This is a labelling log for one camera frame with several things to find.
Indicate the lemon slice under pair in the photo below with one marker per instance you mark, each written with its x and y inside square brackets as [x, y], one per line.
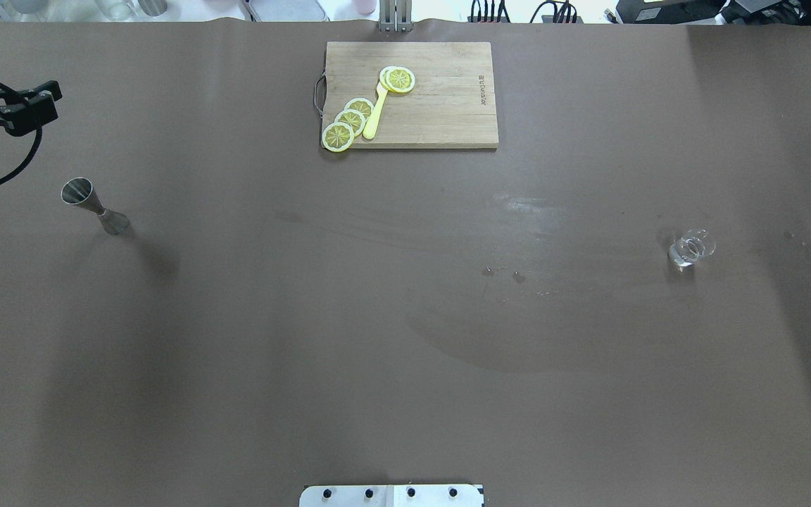
[383, 78]

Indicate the lemon slice top of pair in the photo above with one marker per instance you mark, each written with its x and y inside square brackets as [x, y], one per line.
[402, 79]

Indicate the small clear glass measuring cup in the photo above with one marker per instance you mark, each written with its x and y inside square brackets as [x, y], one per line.
[692, 246]

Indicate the aluminium frame post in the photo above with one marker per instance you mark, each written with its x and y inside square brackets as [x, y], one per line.
[395, 16]

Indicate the lemon slice middle of row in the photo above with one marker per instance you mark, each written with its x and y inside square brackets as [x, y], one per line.
[354, 119]

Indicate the lemon slice end of row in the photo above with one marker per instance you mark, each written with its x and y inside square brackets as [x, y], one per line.
[337, 137]

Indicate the steel double jigger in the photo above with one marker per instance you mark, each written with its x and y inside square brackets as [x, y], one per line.
[80, 193]

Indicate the bamboo cutting board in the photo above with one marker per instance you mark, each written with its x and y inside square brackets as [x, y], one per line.
[452, 105]

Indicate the yellow plastic knife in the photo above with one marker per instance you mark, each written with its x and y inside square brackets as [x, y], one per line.
[372, 123]

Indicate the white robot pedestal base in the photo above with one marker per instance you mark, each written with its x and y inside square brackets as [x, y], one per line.
[393, 495]

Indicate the lemon slice near knife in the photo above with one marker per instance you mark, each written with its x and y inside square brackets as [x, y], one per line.
[361, 105]

